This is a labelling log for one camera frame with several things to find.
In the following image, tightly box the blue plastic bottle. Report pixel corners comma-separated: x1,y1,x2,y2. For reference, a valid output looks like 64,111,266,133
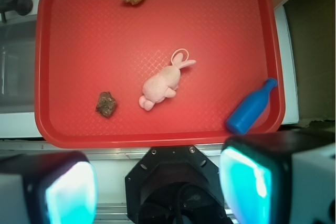
226,78,278,134

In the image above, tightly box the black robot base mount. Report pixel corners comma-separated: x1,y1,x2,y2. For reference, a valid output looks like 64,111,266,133
125,146,232,223

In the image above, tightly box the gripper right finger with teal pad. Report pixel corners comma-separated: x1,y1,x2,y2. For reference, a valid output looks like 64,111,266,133
219,130,335,223

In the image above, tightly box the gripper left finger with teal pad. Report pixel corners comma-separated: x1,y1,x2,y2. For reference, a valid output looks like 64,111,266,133
1,151,98,223

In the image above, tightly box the brown rock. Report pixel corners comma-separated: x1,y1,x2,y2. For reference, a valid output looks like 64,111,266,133
96,92,118,118

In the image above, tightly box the pink plush bunny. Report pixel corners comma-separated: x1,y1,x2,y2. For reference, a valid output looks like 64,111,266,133
139,48,196,111

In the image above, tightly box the black clamp knob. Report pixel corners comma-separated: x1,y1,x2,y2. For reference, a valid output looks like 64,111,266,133
1,0,33,24

